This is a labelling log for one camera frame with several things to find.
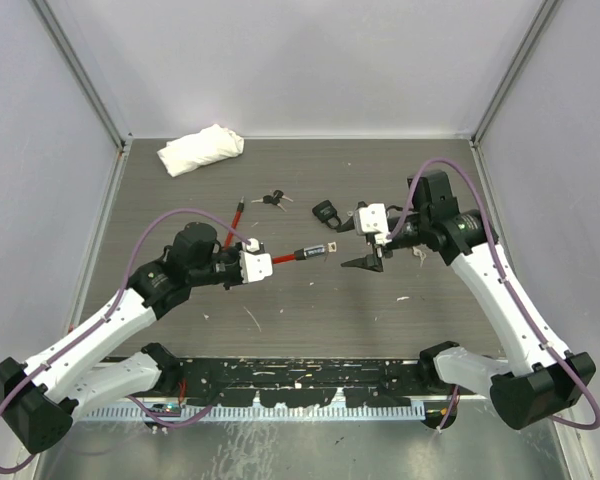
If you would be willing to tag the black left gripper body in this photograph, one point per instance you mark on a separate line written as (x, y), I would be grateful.
(226, 268)

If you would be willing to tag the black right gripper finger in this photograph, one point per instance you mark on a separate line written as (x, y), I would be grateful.
(370, 262)
(339, 226)

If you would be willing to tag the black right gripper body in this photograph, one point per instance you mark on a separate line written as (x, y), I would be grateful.
(410, 233)

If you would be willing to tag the black padlock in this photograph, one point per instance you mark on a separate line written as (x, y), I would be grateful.
(327, 215)

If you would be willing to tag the red cable lock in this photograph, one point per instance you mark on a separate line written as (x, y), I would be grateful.
(289, 255)

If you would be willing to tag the black-headed key bunch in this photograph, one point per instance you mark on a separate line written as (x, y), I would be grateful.
(276, 198)

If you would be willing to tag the white cloth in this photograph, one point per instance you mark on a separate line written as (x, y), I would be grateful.
(193, 151)

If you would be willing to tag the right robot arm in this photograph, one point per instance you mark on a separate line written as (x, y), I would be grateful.
(539, 376)

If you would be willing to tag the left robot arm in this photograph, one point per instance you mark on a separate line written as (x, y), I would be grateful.
(42, 397)

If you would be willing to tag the small silver keys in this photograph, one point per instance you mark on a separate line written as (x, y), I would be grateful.
(420, 254)

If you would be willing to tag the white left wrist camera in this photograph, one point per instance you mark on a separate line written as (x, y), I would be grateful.
(255, 263)

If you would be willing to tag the blue slotted cable duct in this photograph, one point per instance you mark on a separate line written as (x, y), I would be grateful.
(128, 412)

